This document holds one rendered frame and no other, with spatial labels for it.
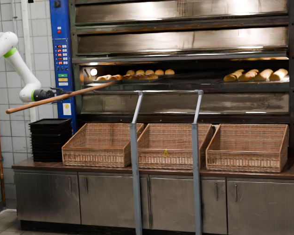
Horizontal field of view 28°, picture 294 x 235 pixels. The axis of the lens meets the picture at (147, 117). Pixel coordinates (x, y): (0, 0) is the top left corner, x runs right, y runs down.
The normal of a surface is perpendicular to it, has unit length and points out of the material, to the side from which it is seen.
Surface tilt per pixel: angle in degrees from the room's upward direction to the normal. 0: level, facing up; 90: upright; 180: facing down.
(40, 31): 90
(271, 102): 70
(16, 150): 90
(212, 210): 89
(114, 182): 90
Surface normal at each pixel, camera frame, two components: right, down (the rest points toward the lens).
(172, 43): -0.32, -0.18
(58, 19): -0.33, 0.16
